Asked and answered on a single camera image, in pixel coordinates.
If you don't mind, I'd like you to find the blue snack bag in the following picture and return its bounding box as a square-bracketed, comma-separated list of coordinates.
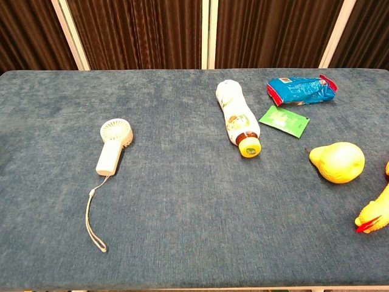
[267, 74, 339, 107]

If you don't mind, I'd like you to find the white labelled drink bottle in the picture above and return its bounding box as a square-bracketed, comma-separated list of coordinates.
[216, 79, 262, 158]

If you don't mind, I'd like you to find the white handheld fan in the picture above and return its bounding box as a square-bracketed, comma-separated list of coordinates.
[95, 119, 134, 176]

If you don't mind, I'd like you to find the white fan wrist strap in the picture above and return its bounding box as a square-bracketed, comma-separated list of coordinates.
[85, 175, 111, 253]

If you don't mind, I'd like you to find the blue table cloth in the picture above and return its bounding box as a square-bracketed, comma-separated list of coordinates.
[0, 69, 389, 290]

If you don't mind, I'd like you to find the brown pleated screen panel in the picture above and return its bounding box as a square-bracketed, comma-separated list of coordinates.
[329, 0, 389, 71]
[66, 0, 204, 71]
[214, 0, 346, 69]
[0, 0, 78, 74]

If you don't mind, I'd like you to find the white screen frame post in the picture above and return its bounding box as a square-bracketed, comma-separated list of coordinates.
[201, 0, 216, 70]
[50, 0, 91, 71]
[318, 0, 357, 69]

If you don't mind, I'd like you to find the yellow rubber chicken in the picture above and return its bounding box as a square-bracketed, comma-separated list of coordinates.
[354, 161, 389, 234]

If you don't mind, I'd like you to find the green sachet packet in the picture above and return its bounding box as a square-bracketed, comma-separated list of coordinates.
[258, 105, 311, 139]

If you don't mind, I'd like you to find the yellow toy pear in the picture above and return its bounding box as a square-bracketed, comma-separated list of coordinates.
[305, 142, 365, 184]

